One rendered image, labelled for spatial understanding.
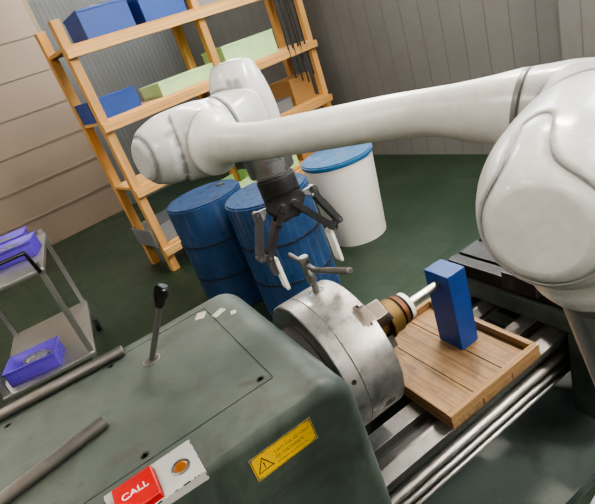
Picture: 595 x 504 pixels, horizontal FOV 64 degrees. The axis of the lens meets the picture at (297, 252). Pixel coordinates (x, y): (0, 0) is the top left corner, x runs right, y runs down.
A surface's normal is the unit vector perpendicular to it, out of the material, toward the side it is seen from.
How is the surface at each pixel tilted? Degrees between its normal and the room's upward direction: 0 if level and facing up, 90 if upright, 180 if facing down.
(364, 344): 56
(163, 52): 90
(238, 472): 90
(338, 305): 22
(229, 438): 0
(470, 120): 84
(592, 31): 90
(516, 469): 0
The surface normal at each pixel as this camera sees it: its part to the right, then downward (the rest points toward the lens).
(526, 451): -0.31, -0.86
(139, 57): 0.61, 0.15
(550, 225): -0.65, 0.43
